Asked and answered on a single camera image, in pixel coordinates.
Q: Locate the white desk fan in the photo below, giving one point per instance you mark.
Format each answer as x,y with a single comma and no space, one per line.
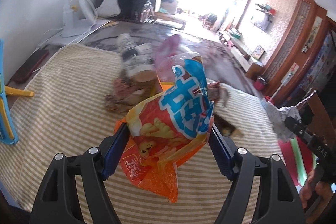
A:
78,21

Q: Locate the red bin with green rim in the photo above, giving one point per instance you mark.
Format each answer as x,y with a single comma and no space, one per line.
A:
298,159

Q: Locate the orange blue snack bag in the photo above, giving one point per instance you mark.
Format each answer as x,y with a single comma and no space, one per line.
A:
168,129

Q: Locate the beige striped table mat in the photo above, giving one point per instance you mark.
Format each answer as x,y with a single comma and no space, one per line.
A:
67,115

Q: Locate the dark wooden carved chair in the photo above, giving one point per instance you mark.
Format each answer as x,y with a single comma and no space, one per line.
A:
321,124

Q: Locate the grey tissue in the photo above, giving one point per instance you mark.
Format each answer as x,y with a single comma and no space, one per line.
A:
277,118

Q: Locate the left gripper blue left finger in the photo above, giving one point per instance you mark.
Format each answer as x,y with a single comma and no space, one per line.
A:
57,200

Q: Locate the wall mounted television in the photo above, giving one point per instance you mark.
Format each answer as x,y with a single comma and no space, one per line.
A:
262,20

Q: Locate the small red floor bin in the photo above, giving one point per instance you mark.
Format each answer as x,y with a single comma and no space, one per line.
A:
260,83

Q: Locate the white black paper cup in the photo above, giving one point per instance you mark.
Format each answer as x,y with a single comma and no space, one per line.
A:
137,61

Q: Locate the blue yellow plastic toy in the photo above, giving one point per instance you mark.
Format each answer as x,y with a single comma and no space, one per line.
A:
8,133

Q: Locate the wooden TV cabinet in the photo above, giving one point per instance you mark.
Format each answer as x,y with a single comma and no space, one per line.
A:
252,67

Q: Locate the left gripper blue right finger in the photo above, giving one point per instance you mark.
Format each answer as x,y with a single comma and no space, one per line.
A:
277,200

